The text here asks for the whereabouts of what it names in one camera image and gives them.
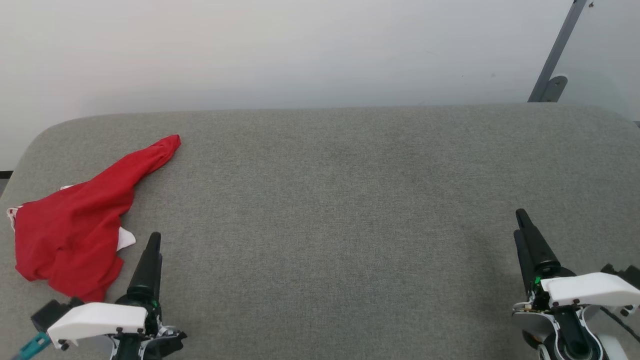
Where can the grey fabric sofa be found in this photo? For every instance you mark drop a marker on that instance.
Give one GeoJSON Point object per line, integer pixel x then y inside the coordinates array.
{"type": "Point", "coordinates": [325, 225]}

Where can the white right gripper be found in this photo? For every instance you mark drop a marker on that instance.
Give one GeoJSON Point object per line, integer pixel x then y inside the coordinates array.
{"type": "Point", "coordinates": [590, 290]}

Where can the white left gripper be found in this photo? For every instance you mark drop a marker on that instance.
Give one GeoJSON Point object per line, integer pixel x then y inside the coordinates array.
{"type": "Point", "coordinates": [100, 320]}

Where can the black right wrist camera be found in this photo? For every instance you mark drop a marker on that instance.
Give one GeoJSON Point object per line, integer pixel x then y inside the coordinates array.
{"type": "Point", "coordinates": [627, 274]}

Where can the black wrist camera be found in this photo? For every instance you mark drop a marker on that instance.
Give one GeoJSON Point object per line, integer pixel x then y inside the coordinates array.
{"type": "Point", "coordinates": [627, 274]}
{"type": "Point", "coordinates": [47, 315]}

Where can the grey metal pole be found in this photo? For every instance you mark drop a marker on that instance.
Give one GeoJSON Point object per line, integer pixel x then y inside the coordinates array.
{"type": "Point", "coordinates": [557, 50]}

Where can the grey metal pole bracket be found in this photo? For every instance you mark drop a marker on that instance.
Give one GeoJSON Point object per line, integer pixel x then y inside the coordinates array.
{"type": "Point", "coordinates": [554, 89]}

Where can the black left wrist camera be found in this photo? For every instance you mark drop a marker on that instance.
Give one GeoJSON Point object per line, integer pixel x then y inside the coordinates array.
{"type": "Point", "coordinates": [47, 315]}

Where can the red shirt with white trim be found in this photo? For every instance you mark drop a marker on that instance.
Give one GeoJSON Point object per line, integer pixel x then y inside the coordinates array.
{"type": "Point", "coordinates": [75, 225]}

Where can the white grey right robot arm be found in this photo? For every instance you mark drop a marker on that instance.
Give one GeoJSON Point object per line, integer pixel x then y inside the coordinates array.
{"type": "Point", "coordinates": [570, 345]}

